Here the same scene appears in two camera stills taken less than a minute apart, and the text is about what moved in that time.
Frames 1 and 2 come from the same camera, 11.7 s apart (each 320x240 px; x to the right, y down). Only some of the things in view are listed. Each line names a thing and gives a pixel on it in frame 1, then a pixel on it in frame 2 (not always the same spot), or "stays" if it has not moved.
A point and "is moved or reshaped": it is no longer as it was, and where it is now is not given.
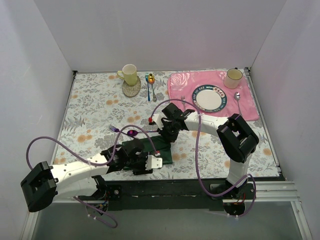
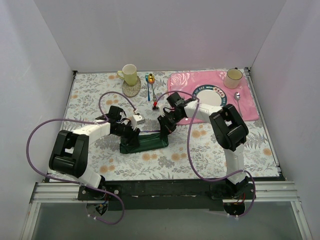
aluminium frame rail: [268, 191] stays
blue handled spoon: [147, 77] stays
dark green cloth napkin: [158, 145] is moved or reshaped
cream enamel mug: [232, 78] stays
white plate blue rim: [209, 98] stays
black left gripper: [139, 163] → [133, 133]
